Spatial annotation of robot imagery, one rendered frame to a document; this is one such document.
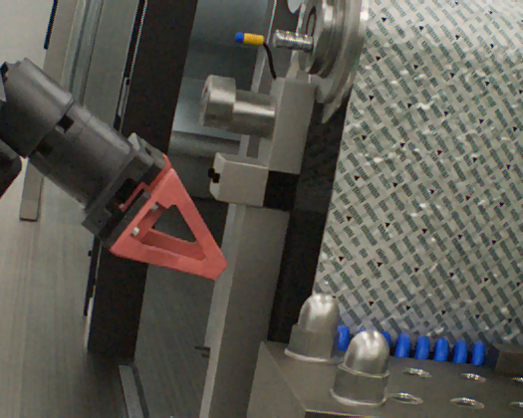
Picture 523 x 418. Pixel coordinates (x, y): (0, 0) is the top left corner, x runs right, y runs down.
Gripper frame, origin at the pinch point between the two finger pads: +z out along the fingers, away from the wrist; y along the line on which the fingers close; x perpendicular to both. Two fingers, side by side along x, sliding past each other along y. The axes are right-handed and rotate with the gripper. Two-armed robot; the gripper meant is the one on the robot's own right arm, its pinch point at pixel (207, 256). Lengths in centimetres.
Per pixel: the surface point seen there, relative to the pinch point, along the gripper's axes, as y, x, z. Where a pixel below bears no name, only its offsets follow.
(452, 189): -0.3, 14.8, 11.1
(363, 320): -0.2, 3.2, 12.0
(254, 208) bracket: -8.1, 4.3, 2.2
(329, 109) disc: -3.9, 13.5, 0.9
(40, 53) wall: -556, -26, -20
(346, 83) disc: -0.3, 15.6, -0.1
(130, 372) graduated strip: -27.5, -16.3, 7.2
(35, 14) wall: -556, -12, -37
